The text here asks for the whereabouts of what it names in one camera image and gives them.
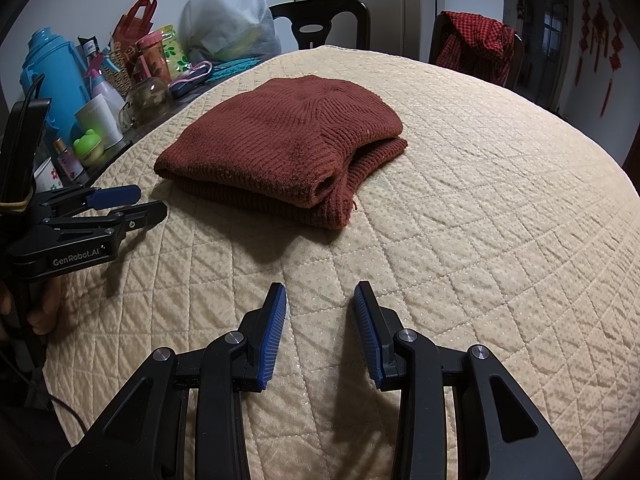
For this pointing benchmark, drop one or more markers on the blue thermos jug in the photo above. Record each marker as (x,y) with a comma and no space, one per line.
(55,80)

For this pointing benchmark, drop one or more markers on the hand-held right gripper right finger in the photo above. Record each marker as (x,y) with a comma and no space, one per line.
(367,337)

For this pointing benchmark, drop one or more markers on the glass teapot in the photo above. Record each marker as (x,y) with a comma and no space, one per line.
(147,102)

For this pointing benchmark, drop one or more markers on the red gift bag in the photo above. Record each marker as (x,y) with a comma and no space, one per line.
(132,27)

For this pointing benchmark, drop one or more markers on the dark wooden chair with cutout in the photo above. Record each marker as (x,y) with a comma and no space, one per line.
(345,20)

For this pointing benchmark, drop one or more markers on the white wardrobe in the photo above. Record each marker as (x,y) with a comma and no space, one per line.
(390,0)

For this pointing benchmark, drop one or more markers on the white floral cup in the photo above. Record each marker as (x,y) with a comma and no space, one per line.
(49,176)

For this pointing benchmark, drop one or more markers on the pink tumbler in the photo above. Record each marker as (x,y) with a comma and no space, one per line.
(155,57)

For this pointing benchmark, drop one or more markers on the small clear bottle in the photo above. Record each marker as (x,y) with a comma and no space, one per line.
(67,162)

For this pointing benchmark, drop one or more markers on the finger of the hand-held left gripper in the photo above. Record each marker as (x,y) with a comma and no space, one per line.
(135,215)
(115,195)

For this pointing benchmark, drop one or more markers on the teal woven mat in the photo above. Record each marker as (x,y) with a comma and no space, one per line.
(235,67)

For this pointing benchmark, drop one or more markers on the person's left hand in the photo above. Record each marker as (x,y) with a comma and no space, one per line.
(45,305)

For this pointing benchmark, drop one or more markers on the green frog toy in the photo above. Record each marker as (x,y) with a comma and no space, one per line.
(89,147)

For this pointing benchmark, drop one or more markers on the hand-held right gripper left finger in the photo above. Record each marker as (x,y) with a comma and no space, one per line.
(272,337)

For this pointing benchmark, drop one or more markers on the wicker basket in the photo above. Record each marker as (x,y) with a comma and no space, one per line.
(120,72)

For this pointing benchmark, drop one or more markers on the white spray bottle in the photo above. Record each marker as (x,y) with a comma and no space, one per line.
(107,90)

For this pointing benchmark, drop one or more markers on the glass panel door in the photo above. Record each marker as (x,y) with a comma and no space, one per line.
(547,35)

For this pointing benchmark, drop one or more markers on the green floral packet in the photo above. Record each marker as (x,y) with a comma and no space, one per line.
(175,50)

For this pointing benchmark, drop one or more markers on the large red knot wall decoration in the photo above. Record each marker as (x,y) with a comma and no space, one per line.
(612,60)

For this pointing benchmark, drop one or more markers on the pink and purple pouch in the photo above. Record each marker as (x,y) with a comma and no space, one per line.
(187,80)

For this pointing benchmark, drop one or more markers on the white plastic bag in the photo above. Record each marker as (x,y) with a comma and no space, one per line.
(230,15)

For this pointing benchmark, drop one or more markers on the rust red knit sweater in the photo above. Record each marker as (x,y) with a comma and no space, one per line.
(280,140)

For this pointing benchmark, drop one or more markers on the beige quilted blanket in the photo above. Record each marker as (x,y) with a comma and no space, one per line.
(475,260)

